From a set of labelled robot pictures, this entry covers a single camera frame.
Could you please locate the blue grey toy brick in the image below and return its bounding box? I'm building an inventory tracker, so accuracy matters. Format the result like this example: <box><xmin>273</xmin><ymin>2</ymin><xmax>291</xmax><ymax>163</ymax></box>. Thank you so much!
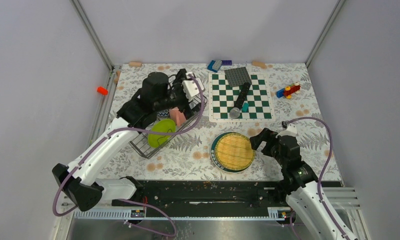
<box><xmin>207</xmin><ymin>60</ymin><xmax>222</xmax><ymax>73</ymax></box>

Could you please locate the tan block at edge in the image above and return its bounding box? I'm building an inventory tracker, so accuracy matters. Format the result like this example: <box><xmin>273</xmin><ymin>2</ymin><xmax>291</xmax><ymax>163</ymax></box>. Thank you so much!
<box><xmin>113</xmin><ymin>70</ymin><xmax>121</xmax><ymax>85</ymax></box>

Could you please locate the white plate green red rim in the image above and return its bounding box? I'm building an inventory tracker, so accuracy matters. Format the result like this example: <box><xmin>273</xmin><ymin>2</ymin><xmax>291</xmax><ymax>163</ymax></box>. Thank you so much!
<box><xmin>209</xmin><ymin>131</ymin><xmax>257</xmax><ymax>174</ymax></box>

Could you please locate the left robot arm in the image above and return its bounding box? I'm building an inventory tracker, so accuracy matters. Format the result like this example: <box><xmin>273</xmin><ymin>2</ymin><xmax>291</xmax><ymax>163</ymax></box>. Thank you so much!
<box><xmin>52</xmin><ymin>68</ymin><xmax>205</xmax><ymax>217</ymax></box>

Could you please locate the tan wooden block left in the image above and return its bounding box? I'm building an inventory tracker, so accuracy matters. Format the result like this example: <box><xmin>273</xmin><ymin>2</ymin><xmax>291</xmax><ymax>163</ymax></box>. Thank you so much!
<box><xmin>128</xmin><ymin>61</ymin><xmax>143</xmax><ymax>68</ymax></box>

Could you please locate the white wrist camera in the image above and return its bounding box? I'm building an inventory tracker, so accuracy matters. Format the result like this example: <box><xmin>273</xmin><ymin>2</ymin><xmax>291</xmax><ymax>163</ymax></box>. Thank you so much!
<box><xmin>182</xmin><ymin>71</ymin><xmax>205</xmax><ymax>102</ymax></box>
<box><xmin>278</xmin><ymin>123</ymin><xmax>298</xmax><ymax>137</ymax></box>

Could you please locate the colourful toy brick vehicle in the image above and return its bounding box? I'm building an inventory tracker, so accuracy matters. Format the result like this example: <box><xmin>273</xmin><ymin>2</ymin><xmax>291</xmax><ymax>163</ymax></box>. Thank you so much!
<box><xmin>275</xmin><ymin>82</ymin><xmax>301</xmax><ymax>99</ymax></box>

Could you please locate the lime green plate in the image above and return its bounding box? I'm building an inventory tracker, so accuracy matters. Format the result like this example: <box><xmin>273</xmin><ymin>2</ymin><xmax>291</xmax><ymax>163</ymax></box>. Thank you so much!
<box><xmin>147</xmin><ymin>118</ymin><xmax>177</xmax><ymax>149</ymax></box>

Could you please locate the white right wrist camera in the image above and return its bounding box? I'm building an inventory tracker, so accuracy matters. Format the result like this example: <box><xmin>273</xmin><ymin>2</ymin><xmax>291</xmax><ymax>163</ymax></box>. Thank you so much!
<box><xmin>278</xmin><ymin>123</ymin><xmax>298</xmax><ymax>137</ymax></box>

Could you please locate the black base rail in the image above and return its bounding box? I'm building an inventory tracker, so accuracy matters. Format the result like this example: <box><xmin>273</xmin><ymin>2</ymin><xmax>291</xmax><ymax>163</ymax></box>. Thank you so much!
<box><xmin>111</xmin><ymin>180</ymin><xmax>292</xmax><ymax>219</ymax></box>

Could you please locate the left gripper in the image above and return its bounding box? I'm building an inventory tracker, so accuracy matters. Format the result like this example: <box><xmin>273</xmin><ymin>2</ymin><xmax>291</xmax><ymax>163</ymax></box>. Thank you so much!
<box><xmin>155</xmin><ymin>70</ymin><xmax>205</xmax><ymax>119</ymax></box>

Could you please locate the woven bamboo tray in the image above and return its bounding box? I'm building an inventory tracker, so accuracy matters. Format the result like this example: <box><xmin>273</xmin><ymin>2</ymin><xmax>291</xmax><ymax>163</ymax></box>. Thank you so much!
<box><xmin>214</xmin><ymin>133</ymin><xmax>256</xmax><ymax>171</ymax></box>

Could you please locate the grey studded building plate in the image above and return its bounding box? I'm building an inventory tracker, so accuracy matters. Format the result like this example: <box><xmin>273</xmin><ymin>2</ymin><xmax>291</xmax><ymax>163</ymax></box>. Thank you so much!
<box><xmin>224</xmin><ymin>67</ymin><xmax>252</xmax><ymax>88</ymax></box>

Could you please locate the white blue patterned bowl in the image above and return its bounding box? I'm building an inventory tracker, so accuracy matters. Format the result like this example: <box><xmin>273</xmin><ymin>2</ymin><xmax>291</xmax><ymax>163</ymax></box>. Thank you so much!
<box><xmin>157</xmin><ymin>110</ymin><xmax>170</xmax><ymax>119</ymax></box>

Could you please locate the green white chessboard mat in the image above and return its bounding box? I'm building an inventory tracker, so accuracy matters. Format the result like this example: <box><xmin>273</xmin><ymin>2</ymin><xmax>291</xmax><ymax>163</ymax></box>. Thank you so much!
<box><xmin>208</xmin><ymin>71</ymin><xmax>275</xmax><ymax>123</ymax></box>

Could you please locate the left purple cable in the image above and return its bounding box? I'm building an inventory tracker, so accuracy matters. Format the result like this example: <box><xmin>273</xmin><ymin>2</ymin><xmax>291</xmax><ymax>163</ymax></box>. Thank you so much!
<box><xmin>51</xmin><ymin>74</ymin><xmax>206</xmax><ymax>238</ymax></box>

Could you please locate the purple toy brick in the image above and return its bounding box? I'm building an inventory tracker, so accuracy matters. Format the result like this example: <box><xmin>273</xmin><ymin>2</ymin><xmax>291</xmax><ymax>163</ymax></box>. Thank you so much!
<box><xmin>221</xmin><ymin>60</ymin><xmax>233</xmax><ymax>66</ymax></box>

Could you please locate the pink ceramic mug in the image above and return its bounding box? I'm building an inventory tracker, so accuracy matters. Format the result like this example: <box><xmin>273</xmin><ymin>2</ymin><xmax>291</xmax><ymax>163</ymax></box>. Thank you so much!
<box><xmin>169</xmin><ymin>107</ymin><xmax>187</xmax><ymax>127</ymax></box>

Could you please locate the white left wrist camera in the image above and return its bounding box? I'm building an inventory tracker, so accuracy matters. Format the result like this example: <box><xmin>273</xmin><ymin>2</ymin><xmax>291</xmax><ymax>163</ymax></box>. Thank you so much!
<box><xmin>182</xmin><ymin>71</ymin><xmax>205</xmax><ymax>102</ymax></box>

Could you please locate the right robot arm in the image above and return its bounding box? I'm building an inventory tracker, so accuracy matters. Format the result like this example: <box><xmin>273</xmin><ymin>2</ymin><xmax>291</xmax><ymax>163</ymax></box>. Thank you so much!
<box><xmin>249</xmin><ymin>125</ymin><xmax>357</xmax><ymax>240</ymax></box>

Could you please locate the teal rectangular block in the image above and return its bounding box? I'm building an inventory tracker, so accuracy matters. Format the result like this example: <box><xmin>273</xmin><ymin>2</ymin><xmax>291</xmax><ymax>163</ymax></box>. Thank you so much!
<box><xmin>241</xmin><ymin>102</ymin><xmax>249</xmax><ymax>113</ymax></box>

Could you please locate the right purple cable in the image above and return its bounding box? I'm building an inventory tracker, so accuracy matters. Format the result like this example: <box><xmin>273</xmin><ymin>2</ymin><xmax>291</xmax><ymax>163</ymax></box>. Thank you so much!
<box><xmin>281</xmin><ymin>116</ymin><xmax>355</xmax><ymax>240</ymax></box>

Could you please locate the black wire dish rack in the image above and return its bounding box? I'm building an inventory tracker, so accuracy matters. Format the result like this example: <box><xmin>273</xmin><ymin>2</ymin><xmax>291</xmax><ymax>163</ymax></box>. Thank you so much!
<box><xmin>129</xmin><ymin>91</ymin><xmax>208</xmax><ymax>159</ymax></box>

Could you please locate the purple cable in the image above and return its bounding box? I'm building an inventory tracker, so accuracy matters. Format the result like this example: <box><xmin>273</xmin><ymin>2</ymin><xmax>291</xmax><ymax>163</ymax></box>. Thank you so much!
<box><xmin>51</xmin><ymin>74</ymin><xmax>206</xmax><ymax>238</ymax></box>
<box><xmin>281</xmin><ymin>116</ymin><xmax>355</xmax><ymax>240</ymax></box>

